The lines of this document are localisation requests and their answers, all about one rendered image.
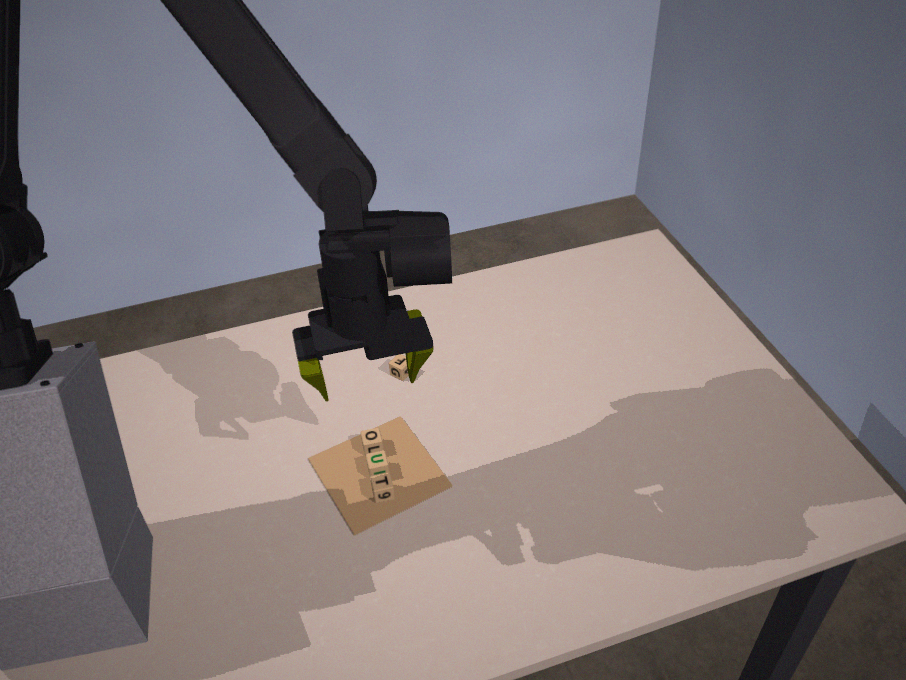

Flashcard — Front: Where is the tan flat mat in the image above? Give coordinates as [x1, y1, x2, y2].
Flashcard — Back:
[308, 416, 452, 535]

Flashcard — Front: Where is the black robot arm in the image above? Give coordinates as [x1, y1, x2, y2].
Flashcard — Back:
[0, 0, 452, 390]

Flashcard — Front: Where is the tan letter block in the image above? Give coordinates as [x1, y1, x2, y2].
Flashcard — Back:
[361, 428, 384, 456]
[389, 354, 409, 381]
[370, 472, 395, 503]
[366, 450, 390, 477]

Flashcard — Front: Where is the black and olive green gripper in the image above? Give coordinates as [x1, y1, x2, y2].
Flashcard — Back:
[292, 278, 433, 402]

